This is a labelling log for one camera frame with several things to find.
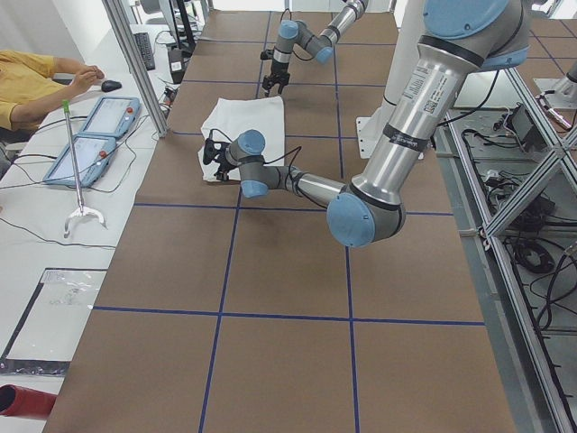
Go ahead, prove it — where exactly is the blue teach pendant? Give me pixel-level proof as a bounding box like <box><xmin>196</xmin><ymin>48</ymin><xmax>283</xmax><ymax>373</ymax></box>
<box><xmin>42</xmin><ymin>134</ymin><xmax>116</xmax><ymax>188</ymax></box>
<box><xmin>79</xmin><ymin>96</ymin><xmax>141</xmax><ymax>139</ymax></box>

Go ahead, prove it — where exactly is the lower blue teach pendant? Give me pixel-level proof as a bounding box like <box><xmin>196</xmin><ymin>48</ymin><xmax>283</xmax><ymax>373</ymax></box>
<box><xmin>42</xmin><ymin>134</ymin><xmax>116</xmax><ymax>188</ymax></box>

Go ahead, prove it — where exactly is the black computer mouse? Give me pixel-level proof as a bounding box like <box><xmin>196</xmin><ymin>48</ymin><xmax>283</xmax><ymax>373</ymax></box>
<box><xmin>101</xmin><ymin>79</ymin><xmax>123</xmax><ymax>93</ymax></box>

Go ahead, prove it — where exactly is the upper blue teach pendant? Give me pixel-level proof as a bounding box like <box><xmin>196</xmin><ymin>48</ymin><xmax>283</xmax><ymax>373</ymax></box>
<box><xmin>79</xmin><ymin>96</ymin><xmax>141</xmax><ymax>139</ymax></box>

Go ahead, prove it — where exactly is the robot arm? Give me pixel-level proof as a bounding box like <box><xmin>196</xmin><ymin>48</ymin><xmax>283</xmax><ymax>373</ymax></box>
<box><xmin>203</xmin><ymin>1</ymin><xmax>531</xmax><ymax>247</ymax></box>
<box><xmin>261</xmin><ymin>0</ymin><xmax>370</xmax><ymax>97</ymax></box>

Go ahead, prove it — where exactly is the aluminium side frame rail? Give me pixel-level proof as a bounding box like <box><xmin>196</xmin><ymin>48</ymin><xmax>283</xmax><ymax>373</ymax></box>
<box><xmin>435</xmin><ymin>56</ymin><xmax>576</xmax><ymax>432</ymax></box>

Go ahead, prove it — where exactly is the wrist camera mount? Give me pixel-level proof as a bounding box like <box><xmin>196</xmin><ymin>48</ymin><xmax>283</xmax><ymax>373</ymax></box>
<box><xmin>260</xmin><ymin>49</ymin><xmax>274</xmax><ymax>61</ymax></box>
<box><xmin>203</xmin><ymin>128</ymin><xmax>231</xmax><ymax>165</ymax></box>

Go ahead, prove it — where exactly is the person in yellow shirt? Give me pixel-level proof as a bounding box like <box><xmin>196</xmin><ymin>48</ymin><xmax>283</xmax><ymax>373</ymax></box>
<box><xmin>1</xmin><ymin>50</ymin><xmax>105</xmax><ymax>132</ymax></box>

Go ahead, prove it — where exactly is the black power adapter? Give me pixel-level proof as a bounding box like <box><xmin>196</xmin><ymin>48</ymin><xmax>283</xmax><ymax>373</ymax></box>
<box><xmin>168</xmin><ymin>49</ymin><xmax>186</xmax><ymax>84</ymax></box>

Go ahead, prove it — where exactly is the red cylinder object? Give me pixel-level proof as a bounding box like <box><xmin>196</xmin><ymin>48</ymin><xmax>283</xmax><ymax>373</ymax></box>
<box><xmin>1</xmin><ymin>384</ymin><xmax>58</xmax><ymax>420</ymax></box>

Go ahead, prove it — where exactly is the clear plastic document sleeve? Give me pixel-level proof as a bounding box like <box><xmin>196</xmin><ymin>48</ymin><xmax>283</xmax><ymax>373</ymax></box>
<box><xmin>1</xmin><ymin>268</ymin><xmax>106</xmax><ymax>377</ymax></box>

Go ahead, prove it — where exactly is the black keyboard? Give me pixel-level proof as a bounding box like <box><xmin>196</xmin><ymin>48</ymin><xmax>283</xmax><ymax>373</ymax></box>
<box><xmin>133</xmin><ymin>32</ymin><xmax>155</xmax><ymax>70</ymax></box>

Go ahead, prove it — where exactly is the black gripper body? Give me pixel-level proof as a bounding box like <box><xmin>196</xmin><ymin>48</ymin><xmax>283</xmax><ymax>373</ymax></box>
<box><xmin>263</xmin><ymin>62</ymin><xmax>289</xmax><ymax>88</ymax></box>
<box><xmin>215</xmin><ymin>160</ymin><xmax>234</xmax><ymax>175</ymax></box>

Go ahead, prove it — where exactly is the aluminium frame post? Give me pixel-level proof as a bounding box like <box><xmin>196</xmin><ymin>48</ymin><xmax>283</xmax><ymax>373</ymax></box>
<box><xmin>102</xmin><ymin>0</ymin><xmax>168</xmax><ymax>138</ymax></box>

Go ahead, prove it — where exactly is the white long-sleeve printed shirt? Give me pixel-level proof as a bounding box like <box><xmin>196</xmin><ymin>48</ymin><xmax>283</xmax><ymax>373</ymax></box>
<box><xmin>197</xmin><ymin>95</ymin><xmax>287</xmax><ymax>184</ymax></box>

